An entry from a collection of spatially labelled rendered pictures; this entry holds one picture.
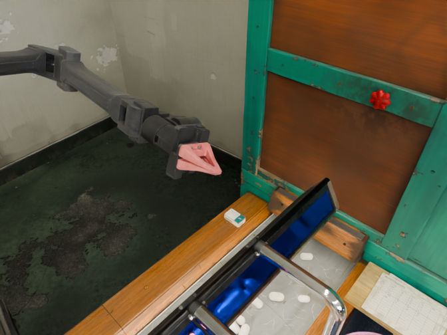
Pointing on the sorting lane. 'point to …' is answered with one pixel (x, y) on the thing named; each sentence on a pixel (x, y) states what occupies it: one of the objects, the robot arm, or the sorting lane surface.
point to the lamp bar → (208, 295)
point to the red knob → (380, 100)
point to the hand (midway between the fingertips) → (215, 171)
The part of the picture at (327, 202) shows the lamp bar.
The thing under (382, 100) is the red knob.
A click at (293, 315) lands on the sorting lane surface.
